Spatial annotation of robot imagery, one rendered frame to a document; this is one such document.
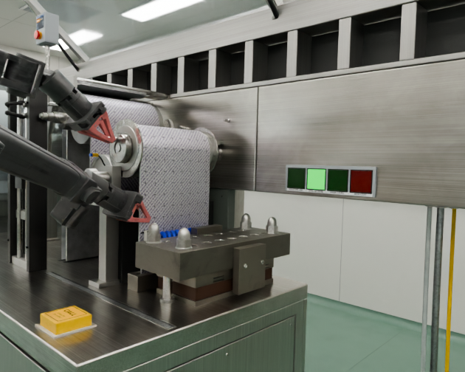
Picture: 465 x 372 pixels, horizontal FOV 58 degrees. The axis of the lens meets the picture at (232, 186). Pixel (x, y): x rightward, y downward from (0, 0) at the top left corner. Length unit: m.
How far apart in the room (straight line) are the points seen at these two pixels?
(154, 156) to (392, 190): 0.57
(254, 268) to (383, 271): 2.63
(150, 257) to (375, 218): 2.78
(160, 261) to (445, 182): 0.62
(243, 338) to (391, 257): 2.65
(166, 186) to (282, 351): 0.52
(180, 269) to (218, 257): 0.11
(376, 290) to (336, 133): 2.71
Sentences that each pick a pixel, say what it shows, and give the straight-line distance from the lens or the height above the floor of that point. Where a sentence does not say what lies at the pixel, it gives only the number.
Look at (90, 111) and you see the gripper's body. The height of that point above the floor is 1.33.
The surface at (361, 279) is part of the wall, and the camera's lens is 3.70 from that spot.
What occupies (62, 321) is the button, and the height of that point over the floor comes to 0.92.
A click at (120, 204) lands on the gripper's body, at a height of 1.12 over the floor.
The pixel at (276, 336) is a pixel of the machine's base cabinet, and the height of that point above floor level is 0.79.
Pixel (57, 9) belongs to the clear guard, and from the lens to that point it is 1.94.
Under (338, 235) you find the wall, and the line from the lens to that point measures 3.73.
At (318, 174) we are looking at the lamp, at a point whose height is 1.20.
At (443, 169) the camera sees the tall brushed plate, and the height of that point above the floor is 1.22.
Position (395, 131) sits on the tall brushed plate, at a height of 1.30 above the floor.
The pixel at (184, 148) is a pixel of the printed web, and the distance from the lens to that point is 1.13.
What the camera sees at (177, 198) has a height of 1.12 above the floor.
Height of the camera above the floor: 1.22
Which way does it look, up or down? 3 degrees down
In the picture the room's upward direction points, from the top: 2 degrees clockwise
